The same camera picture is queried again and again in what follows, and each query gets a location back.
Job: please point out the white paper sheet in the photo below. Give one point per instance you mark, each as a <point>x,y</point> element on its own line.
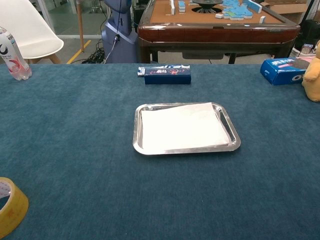
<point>182,125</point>

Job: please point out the silver metal tray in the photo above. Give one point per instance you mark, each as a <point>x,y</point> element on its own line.
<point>231,132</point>

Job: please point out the dark blue long box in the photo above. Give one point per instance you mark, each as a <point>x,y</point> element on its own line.
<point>167,78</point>

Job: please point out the blue table cloth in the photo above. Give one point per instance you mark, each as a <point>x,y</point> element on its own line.
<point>75,150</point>

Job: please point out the brown mahjong table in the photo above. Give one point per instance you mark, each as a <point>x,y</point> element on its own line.
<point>187,32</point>

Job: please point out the blue mahjong tile row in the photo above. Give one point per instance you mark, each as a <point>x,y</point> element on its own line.
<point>172,6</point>
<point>253,6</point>

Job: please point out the blue mahjong tile stack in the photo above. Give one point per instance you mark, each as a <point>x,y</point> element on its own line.
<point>182,7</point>

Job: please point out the white mahjong tile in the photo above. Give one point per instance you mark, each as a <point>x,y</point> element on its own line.
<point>219,16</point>
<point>262,19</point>

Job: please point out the brown wooden pole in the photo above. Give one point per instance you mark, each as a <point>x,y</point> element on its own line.
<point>80,25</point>

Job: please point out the blue cookie box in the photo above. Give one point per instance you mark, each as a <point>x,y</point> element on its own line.
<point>275,72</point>

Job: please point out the black mahjong table dial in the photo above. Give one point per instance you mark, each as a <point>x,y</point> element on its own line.
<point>207,5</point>

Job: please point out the blue mahjong tile heap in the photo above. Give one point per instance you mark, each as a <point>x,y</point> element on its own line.
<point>236,11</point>

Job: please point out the white chair wooden legs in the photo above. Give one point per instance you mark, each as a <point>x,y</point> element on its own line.
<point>32,37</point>

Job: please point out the clear drink bottle black cap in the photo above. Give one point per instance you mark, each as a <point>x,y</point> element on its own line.
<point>17,65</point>

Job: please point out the yellow plush duck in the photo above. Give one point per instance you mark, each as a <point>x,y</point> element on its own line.
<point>313,82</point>

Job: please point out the yellow tape roll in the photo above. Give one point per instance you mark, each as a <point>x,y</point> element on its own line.
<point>17,210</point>

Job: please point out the brown cardboard box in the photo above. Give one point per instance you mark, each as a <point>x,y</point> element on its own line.
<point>287,8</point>

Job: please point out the black tripod stand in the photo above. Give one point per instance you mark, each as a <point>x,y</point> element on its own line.
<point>308,10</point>

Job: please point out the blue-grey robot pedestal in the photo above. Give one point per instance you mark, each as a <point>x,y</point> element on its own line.
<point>120,47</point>

